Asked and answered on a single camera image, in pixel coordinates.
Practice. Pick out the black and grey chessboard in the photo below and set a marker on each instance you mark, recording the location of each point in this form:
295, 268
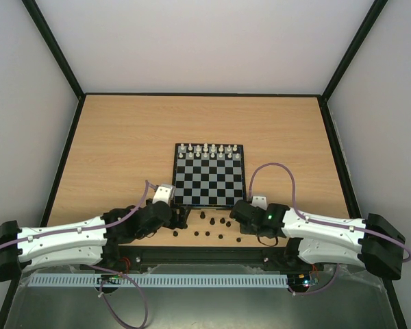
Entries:
208, 183

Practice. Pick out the right controller board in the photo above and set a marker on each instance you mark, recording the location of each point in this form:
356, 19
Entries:
304, 279

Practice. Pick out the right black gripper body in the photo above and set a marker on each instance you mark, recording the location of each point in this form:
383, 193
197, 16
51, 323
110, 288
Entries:
236, 211

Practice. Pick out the left controller board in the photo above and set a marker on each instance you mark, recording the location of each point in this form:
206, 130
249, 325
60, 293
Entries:
109, 279

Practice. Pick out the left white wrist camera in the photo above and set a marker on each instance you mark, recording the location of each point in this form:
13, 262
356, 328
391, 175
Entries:
164, 193

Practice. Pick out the black frame post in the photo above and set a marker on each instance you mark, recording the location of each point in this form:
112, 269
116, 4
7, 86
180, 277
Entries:
45, 31
358, 39

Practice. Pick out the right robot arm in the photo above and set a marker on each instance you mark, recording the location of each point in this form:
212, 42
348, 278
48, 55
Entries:
372, 243

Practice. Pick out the black frame post right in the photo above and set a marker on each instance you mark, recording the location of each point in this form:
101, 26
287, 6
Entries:
358, 39

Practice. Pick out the controller board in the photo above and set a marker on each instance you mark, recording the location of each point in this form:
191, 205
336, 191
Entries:
109, 279
304, 279

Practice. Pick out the black frame post left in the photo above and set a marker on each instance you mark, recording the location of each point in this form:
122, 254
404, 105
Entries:
45, 31

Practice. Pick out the grey slotted cable duct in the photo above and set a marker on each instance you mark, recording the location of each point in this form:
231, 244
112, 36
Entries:
274, 281

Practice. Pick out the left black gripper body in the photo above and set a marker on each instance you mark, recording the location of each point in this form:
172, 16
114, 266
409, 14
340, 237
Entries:
143, 234

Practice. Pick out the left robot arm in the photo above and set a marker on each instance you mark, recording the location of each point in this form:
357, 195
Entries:
89, 242

